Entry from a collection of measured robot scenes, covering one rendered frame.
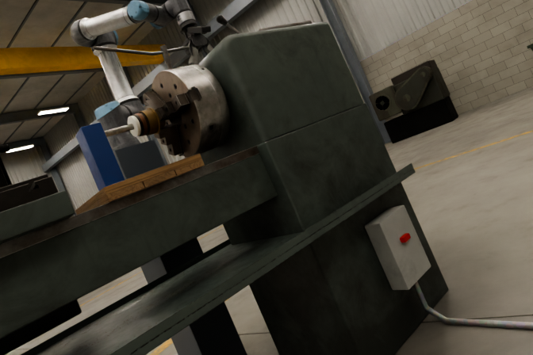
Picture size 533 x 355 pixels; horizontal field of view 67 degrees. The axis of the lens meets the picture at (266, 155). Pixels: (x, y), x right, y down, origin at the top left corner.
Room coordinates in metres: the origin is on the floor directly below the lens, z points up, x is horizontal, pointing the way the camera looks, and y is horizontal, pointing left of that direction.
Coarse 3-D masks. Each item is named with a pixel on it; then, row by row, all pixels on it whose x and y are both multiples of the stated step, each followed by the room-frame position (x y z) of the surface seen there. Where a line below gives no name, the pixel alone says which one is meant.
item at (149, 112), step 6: (150, 108) 1.32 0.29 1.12; (138, 114) 1.29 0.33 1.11; (144, 114) 1.29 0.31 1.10; (150, 114) 1.30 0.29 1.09; (156, 114) 1.30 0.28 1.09; (144, 120) 1.28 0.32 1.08; (150, 120) 1.29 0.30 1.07; (156, 120) 1.31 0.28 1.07; (144, 126) 1.28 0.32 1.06; (150, 126) 1.29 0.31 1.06; (156, 126) 1.31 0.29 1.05; (162, 126) 1.34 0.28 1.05; (144, 132) 1.30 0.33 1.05; (150, 132) 1.31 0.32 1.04; (156, 132) 1.34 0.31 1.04
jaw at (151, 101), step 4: (148, 92) 1.42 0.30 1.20; (152, 92) 1.43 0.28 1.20; (144, 96) 1.42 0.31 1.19; (148, 96) 1.41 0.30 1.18; (152, 96) 1.41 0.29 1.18; (156, 96) 1.42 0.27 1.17; (144, 100) 1.43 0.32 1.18; (148, 100) 1.39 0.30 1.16; (152, 100) 1.40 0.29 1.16; (156, 100) 1.40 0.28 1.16; (160, 100) 1.41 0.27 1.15; (148, 104) 1.37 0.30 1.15; (152, 104) 1.38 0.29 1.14; (156, 104) 1.38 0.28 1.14; (160, 104) 1.39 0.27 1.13; (144, 108) 1.36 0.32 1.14; (152, 108) 1.36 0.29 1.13; (156, 108) 1.37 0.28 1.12
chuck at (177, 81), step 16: (160, 80) 1.38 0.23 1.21; (176, 80) 1.31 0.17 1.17; (192, 80) 1.30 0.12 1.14; (208, 80) 1.33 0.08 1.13; (160, 96) 1.42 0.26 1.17; (208, 96) 1.31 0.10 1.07; (192, 112) 1.30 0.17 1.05; (208, 112) 1.30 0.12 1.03; (192, 128) 1.33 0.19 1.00; (192, 144) 1.37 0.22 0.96; (208, 144) 1.37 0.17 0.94
